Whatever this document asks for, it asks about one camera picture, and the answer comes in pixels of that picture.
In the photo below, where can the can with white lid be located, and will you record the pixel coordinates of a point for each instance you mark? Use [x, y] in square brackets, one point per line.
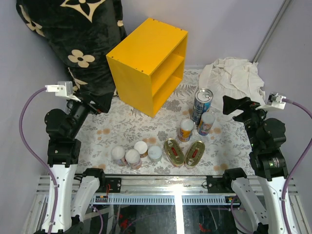
[118, 156]
[142, 148]
[133, 158]

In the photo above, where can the floral patterned table mat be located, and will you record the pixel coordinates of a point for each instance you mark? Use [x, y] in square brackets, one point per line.
[226, 145]

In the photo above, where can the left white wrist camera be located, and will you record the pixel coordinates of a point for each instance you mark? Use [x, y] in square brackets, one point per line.
[63, 89]

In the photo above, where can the silver can with clear lid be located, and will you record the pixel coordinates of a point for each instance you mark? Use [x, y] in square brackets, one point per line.
[155, 153]

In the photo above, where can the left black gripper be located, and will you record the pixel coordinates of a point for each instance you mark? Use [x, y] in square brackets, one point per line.
[93, 109]

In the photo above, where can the gold oval tin left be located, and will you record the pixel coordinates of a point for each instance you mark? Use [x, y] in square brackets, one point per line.
[174, 152]

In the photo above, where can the blue soup can top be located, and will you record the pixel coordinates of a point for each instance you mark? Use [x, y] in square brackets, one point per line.
[203, 100]

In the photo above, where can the gold oval tin right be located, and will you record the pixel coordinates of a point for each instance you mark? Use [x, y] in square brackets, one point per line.
[194, 154]

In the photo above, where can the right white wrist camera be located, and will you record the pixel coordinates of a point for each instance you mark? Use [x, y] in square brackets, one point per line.
[275, 102]

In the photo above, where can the gold oval tin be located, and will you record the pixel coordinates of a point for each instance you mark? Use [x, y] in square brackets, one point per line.
[174, 152]
[194, 154]

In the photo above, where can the can with white lid front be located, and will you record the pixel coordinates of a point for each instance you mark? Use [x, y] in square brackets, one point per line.
[133, 158]

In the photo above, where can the can with white lid leftmost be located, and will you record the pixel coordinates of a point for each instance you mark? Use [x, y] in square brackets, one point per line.
[118, 156]

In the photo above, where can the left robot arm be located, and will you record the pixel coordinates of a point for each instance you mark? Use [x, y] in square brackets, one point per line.
[64, 214]

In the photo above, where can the black floral plush blanket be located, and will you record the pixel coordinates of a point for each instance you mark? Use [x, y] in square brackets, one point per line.
[81, 33]

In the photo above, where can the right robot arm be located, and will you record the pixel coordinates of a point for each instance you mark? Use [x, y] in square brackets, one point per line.
[265, 135]

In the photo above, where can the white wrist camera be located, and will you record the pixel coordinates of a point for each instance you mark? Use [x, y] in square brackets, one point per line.
[275, 102]
[63, 89]

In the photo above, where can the can with white lid back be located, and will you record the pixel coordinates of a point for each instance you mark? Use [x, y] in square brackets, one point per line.
[142, 148]

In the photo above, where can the aluminium corner post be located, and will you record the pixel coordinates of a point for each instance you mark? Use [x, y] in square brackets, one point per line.
[278, 17]

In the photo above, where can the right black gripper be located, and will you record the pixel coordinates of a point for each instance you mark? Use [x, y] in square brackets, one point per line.
[230, 104]

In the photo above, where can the tall porridge can plastic lid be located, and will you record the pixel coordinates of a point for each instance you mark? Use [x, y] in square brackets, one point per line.
[206, 123]

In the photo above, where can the yellow wooden shelf cabinet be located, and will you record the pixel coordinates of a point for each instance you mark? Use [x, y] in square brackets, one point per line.
[148, 65]

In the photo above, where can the yellow orange can plastic lid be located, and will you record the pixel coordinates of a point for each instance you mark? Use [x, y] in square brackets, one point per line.
[186, 130]

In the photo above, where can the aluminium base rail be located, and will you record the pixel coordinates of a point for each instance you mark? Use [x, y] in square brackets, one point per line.
[157, 190]

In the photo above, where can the white crumpled cloth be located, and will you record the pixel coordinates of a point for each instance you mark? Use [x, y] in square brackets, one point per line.
[233, 77]

